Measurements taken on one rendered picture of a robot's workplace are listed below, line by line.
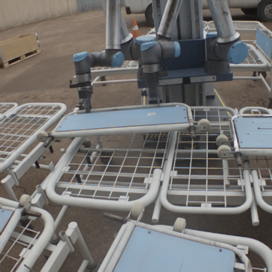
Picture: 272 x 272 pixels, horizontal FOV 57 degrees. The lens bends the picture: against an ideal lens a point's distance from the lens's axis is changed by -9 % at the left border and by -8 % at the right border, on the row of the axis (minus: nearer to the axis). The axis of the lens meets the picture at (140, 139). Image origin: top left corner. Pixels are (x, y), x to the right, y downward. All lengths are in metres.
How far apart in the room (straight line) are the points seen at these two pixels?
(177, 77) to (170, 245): 1.23
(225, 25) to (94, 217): 1.42
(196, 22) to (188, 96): 0.59
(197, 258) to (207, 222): 0.83
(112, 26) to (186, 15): 0.64
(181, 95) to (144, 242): 1.48
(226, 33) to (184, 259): 1.25
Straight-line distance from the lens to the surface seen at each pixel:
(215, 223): 1.67
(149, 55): 1.47
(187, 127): 1.30
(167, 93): 2.09
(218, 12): 1.61
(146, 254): 0.85
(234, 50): 1.66
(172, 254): 0.85
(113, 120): 1.43
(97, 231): 1.70
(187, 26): 2.00
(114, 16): 1.56
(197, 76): 1.85
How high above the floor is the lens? 1.28
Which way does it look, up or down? 32 degrees down
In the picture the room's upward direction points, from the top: 8 degrees counter-clockwise
